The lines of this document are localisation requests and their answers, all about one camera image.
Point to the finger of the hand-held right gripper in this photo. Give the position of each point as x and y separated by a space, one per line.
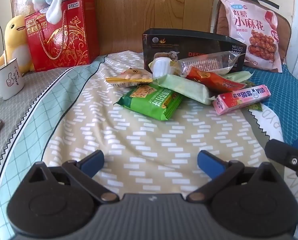
286 155

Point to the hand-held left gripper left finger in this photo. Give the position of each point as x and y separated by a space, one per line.
92 160

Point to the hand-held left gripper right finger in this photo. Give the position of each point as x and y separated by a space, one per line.
208 160

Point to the small dark green packet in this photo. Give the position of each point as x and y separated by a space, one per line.
254 106

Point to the pink candy box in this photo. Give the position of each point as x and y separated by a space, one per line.
239 100

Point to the light green leaf packet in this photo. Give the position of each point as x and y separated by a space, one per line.
186 87

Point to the orange sausage packet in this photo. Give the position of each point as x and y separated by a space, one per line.
214 78

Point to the green cracker packet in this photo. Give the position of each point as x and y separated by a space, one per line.
149 100

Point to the pale green wrapper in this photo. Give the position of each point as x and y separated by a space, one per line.
241 76

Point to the yellow edged snack packet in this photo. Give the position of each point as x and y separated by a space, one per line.
131 76

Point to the clear biscuit packet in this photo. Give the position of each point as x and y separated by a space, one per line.
204 63

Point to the white jelly cup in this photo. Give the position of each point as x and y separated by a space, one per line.
161 67

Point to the black sheep print box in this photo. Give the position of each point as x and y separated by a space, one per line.
189 42

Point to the patterned bedsheet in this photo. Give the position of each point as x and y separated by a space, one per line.
139 142

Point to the blue checkered cloth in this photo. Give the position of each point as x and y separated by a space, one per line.
284 87

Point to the white enamel mug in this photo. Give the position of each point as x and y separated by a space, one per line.
10 80

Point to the red gift box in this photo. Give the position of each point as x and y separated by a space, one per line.
71 37

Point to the brown seat cushion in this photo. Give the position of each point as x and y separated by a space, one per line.
284 30

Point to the large pink snack bag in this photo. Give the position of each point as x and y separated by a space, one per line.
249 25

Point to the yellow duck plush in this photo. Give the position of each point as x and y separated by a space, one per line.
13 37

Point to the wooden headboard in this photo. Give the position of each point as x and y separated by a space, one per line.
139 10

